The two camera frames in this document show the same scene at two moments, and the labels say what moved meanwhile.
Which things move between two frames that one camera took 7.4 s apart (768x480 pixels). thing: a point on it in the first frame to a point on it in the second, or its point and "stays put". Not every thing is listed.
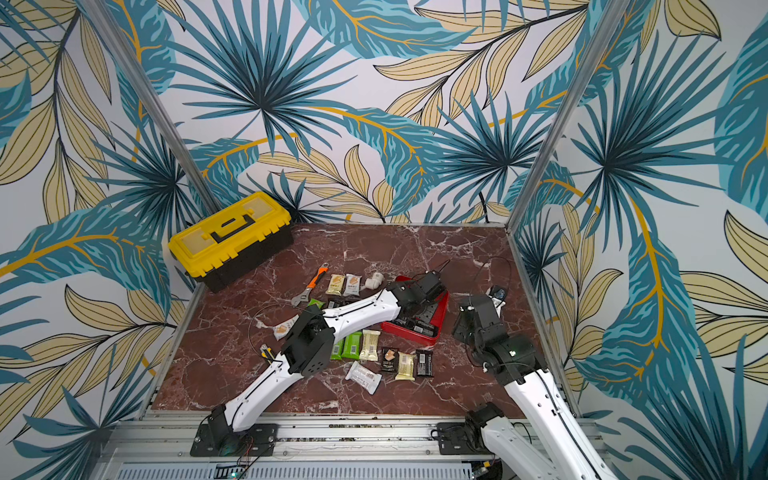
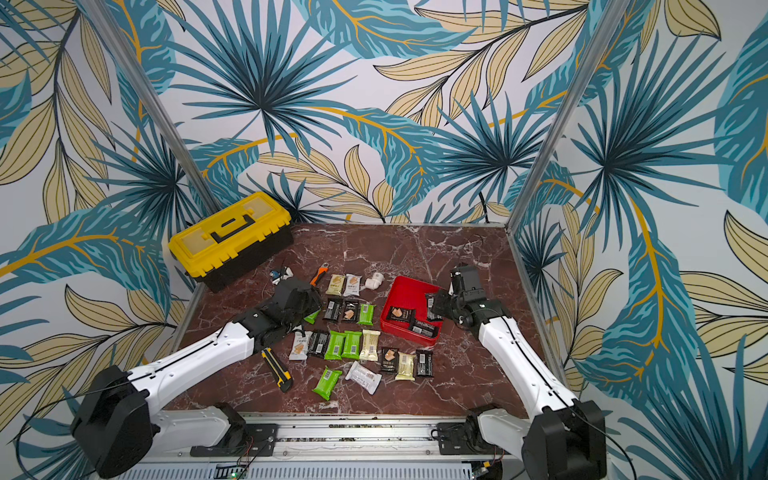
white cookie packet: [364, 376] stays put
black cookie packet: [424, 361] stays put
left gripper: [431, 303] to [314, 300]
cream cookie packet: [370, 345] stays put
